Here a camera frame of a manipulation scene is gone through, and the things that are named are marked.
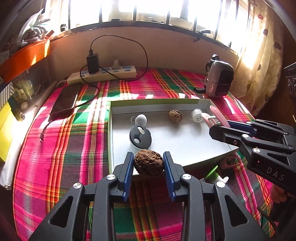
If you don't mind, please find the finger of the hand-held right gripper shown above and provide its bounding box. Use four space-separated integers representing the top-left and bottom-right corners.
209 125 296 193
228 119 296 145

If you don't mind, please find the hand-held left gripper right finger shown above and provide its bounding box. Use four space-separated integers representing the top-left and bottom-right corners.
162 151 270 241

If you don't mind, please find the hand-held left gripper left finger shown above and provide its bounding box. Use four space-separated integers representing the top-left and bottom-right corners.
29 152 135 241

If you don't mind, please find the pink earphone case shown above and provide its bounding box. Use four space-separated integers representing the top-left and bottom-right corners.
201 105 232 128

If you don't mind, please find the dark ridged walnut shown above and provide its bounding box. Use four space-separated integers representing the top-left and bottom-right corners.
134 149 165 178

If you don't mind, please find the white ribbed cap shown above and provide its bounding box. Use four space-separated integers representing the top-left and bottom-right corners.
191 108 204 123

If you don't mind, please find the green white cardboard box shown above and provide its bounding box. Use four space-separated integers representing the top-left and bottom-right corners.
107 98 239 176

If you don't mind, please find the green white spool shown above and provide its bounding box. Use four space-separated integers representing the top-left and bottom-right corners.
205 165 229 186

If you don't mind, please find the black round button device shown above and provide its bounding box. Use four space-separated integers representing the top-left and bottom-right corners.
129 124 152 150

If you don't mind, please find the light pitted walnut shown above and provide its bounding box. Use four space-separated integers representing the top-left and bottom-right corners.
168 110 183 122

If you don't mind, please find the white mushroom-shaped knob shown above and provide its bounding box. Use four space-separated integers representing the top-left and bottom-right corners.
131 114 148 127

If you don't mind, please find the cream dotted curtain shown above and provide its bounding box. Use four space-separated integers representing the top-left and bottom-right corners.
236 0 285 116

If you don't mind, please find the small grey black heater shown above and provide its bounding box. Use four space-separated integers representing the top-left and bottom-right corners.
205 54 234 98

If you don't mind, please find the pink green plaid cloth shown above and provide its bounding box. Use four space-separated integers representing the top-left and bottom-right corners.
13 67 275 241

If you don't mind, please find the dark smartphone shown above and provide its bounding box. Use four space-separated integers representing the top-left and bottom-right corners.
50 83 81 116

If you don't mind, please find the cream power strip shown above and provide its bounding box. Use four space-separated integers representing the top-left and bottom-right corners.
67 65 137 85

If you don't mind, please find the black charger adapter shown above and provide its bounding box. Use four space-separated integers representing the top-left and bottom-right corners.
87 54 99 73

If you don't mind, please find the white sheet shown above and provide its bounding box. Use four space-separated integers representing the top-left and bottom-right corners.
0 160 16 190

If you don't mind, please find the yellow cardboard box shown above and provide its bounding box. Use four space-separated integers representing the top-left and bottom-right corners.
0 102 12 163

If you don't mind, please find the shelf of small trinkets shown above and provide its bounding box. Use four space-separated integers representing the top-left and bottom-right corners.
13 79 33 118

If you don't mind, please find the green white striped box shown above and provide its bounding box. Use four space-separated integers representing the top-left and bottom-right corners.
0 82 14 109

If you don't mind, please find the orange plastic tray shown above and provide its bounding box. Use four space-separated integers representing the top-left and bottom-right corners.
0 37 50 82

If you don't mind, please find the window metal grille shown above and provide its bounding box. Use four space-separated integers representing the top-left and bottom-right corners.
44 0 245 55

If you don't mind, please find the plastic bag of clutter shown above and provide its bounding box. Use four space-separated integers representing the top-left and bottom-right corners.
17 11 55 44

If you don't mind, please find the short black cable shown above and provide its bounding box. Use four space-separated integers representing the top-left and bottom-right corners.
40 115 55 143

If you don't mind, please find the long black charger cable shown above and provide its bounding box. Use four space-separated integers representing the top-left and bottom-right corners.
80 35 148 109

